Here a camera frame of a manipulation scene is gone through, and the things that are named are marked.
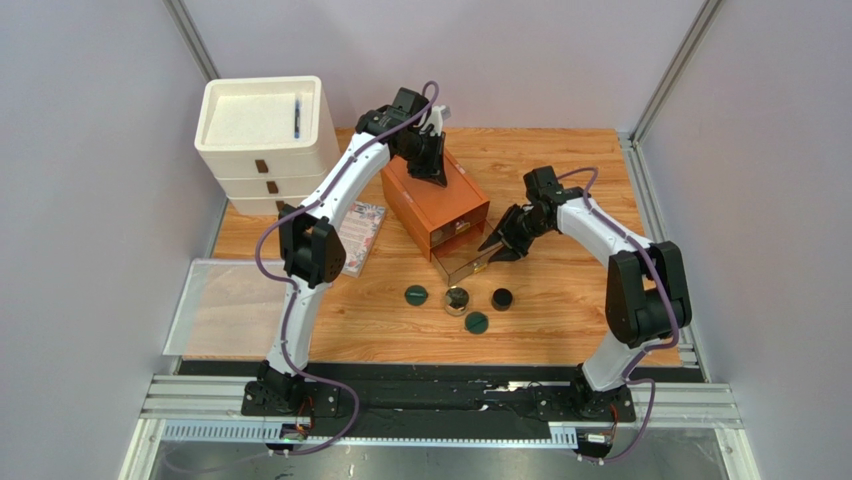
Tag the clear orange drawer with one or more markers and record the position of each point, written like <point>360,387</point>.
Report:
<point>460,257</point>

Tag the blue pen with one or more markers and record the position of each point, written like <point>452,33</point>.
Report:
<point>297,119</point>

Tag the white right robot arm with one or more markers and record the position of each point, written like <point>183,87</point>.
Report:
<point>647,301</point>

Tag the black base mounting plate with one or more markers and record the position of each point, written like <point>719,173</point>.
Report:
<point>536,400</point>

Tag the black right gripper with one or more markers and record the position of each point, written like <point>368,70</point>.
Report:
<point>515,229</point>

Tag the aluminium frame rail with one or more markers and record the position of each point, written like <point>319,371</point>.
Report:
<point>208,408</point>

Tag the orange drawer box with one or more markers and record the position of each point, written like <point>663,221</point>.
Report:
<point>433,215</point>

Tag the floral patterned booklet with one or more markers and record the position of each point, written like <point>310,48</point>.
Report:
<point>358,233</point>

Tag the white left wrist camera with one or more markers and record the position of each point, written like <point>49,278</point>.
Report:
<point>434,122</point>

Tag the dark green round lid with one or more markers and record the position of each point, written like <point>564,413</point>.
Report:
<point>416,295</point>

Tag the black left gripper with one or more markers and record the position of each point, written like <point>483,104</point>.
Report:
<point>435,170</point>

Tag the white three-drawer cabinet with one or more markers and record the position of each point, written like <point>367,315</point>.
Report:
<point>245,137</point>

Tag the gold mirrored jar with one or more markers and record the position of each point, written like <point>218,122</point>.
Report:
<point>456,301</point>

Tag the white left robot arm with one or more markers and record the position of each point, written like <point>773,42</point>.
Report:
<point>310,245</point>

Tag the clear plastic sheet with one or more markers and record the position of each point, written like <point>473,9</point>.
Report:
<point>230,310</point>

